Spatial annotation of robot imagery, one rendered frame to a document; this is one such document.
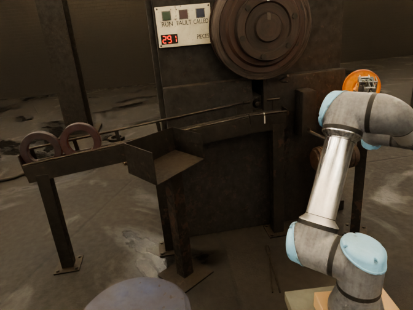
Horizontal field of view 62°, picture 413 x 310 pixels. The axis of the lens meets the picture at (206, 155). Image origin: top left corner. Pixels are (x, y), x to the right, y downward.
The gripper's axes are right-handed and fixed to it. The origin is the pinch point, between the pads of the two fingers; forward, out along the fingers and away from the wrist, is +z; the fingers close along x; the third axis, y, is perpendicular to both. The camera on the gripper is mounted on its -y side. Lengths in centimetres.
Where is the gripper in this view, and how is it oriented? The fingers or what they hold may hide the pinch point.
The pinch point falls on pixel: (361, 82)
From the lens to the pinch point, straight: 172.1
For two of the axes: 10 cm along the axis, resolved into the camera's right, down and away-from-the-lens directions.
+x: -9.7, -0.3, 2.5
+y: -1.3, -8.0, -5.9
